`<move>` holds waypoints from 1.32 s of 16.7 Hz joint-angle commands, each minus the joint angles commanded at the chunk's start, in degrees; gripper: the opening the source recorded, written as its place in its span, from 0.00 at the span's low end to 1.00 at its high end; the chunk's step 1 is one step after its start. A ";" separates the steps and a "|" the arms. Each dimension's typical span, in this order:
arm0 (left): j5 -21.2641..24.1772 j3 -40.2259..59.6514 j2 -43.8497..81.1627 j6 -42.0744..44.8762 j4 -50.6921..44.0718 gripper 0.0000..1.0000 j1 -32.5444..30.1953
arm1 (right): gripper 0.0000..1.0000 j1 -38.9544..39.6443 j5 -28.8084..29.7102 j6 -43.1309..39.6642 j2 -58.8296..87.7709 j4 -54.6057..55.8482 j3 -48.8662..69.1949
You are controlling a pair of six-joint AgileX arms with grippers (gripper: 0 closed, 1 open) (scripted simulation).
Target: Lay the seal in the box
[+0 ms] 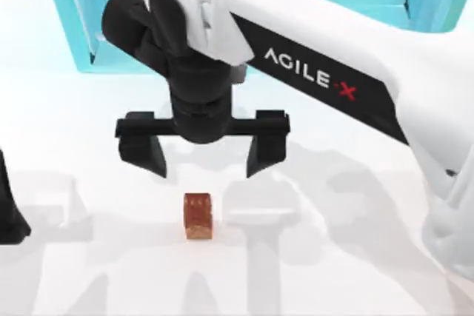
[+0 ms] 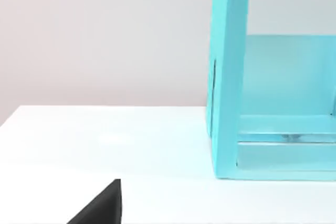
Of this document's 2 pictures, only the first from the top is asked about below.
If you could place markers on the light blue rack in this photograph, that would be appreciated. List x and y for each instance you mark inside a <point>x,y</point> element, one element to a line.
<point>81,16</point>

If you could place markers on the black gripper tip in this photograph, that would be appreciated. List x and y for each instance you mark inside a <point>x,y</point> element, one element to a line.
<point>11,216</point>

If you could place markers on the brown bread loaf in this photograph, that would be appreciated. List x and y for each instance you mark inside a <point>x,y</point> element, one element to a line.
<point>198,218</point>

